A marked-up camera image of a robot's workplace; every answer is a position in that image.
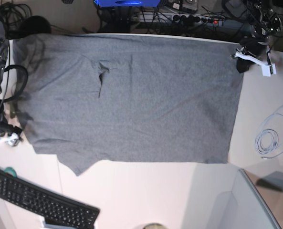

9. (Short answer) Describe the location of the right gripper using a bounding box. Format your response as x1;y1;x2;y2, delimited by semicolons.
0;116;22;137

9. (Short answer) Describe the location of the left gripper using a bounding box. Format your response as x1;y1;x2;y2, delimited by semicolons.
236;37;269;73

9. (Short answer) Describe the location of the grey t-shirt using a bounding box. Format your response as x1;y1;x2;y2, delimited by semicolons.
13;34;243;175

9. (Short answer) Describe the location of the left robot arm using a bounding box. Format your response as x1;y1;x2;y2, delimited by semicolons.
221;0;283;77

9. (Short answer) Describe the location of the green tape roll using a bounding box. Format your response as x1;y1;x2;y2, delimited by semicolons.
3;167;17;177

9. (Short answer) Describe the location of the black power strip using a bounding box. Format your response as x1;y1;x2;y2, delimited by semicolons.
137;11;226;27

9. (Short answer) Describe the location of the black computer keyboard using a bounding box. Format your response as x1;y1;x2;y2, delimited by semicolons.
0;169;100;229

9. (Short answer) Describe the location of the blue box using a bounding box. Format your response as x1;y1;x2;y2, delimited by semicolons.
94;0;160;7

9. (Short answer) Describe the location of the round tan object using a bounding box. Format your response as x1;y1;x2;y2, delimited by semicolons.
142;223;167;229

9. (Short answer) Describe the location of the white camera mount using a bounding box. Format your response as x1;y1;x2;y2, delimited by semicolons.
0;133;21;147
231;47;277;77

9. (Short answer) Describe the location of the coiled light blue cable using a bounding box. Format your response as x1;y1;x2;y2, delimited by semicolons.
255;102;283;160

